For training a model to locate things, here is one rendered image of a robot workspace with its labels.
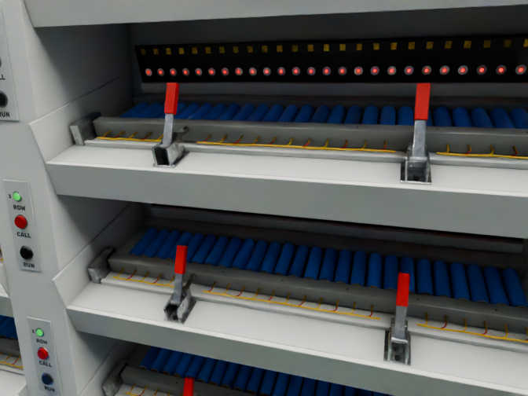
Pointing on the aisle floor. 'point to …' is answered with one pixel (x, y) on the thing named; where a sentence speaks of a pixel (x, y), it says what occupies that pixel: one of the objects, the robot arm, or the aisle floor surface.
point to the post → (74, 219)
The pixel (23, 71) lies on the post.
